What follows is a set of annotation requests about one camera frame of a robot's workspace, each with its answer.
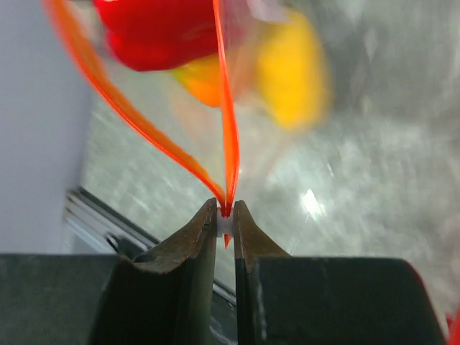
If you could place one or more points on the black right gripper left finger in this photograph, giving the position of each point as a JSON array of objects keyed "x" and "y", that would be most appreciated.
[{"x": 162, "y": 296}]

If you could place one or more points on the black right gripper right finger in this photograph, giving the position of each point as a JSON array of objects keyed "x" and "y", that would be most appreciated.
[{"x": 282, "y": 299}]

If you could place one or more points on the clear zip top bag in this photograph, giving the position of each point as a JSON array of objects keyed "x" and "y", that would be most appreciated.
[{"x": 225, "y": 147}]

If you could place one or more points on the small yellow orange fruit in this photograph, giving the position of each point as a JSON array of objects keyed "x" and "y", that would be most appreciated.
[{"x": 291, "y": 70}]

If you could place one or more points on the red bell pepper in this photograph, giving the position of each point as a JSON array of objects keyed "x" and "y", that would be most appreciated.
[{"x": 158, "y": 35}]

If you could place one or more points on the green orange mango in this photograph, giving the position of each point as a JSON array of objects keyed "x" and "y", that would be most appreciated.
[{"x": 201, "y": 78}]

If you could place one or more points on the red plastic bin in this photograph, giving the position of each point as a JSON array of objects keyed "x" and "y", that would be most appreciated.
[{"x": 453, "y": 323}]

